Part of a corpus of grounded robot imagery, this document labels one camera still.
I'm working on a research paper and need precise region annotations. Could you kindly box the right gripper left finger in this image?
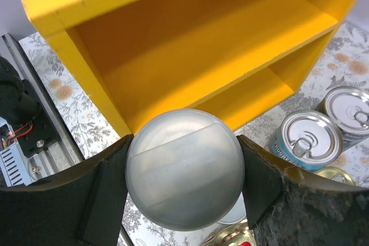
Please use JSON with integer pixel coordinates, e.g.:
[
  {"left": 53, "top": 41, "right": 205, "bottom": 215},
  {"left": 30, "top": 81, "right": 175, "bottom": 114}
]
[{"left": 1, "top": 134, "right": 133, "bottom": 245}]

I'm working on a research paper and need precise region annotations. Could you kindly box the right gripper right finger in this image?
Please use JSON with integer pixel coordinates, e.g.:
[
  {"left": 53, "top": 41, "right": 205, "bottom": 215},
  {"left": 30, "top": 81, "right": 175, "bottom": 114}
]
[{"left": 237, "top": 135, "right": 368, "bottom": 245}]

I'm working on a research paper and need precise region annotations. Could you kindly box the blue round tin can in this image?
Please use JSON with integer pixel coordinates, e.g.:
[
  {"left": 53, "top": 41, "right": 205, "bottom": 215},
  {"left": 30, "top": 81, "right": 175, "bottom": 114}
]
[{"left": 268, "top": 110, "right": 344, "bottom": 172}]

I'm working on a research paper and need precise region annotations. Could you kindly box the white lidded can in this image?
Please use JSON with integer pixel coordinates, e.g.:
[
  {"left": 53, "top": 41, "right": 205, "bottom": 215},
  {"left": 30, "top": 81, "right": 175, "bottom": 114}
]
[{"left": 126, "top": 109, "right": 245, "bottom": 231}]

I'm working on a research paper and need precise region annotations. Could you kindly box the dark round tin can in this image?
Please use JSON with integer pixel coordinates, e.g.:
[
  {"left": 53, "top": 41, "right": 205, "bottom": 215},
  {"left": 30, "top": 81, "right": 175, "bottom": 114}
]
[{"left": 316, "top": 86, "right": 368, "bottom": 150}]

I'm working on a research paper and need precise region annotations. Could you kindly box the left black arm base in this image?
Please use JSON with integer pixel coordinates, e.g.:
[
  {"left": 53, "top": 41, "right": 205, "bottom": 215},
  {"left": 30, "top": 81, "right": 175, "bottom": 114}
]
[{"left": 1, "top": 57, "right": 60, "bottom": 158}]

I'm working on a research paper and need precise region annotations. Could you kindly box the grey lidded small can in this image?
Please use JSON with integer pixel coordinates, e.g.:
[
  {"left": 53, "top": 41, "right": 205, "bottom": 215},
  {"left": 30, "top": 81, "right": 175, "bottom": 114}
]
[{"left": 217, "top": 193, "right": 247, "bottom": 225}]

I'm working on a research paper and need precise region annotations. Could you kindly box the upper gold oval tin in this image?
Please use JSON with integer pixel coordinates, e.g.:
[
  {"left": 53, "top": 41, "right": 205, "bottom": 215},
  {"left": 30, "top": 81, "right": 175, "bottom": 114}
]
[{"left": 314, "top": 166, "right": 356, "bottom": 186}]

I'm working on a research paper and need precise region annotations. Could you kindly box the floral patterned table mat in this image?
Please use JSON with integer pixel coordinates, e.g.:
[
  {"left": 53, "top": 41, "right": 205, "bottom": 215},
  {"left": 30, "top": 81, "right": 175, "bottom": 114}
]
[{"left": 20, "top": 22, "right": 368, "bottom": 245}]

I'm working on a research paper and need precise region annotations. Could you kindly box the yellow wooden shelf box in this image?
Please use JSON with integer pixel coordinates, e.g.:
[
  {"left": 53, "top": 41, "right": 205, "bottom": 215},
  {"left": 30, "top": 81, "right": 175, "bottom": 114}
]
[{"left": 21, "top": 0, "right": 356, "bottom": 136}]

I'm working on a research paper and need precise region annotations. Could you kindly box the aluminium frame rail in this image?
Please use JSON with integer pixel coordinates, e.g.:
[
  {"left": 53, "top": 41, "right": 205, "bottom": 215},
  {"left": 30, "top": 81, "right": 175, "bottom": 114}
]
[{"left": 1, "top": 33, "right": 85, "bottom": 187}]

